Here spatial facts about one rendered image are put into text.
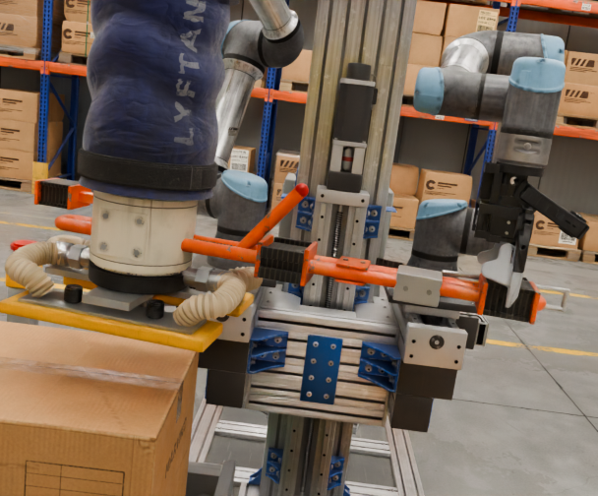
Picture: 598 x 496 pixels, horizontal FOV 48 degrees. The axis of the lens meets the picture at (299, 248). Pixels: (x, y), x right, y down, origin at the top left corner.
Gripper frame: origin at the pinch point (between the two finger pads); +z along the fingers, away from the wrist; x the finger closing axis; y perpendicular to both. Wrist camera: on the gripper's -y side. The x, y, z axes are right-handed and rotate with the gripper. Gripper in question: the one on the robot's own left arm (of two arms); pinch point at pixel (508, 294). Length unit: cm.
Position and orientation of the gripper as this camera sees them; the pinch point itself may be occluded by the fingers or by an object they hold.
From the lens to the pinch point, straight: 109.8
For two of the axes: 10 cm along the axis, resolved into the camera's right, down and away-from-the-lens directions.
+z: -1.3, 9.7, 2.0
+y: -9.7, -1.6, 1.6
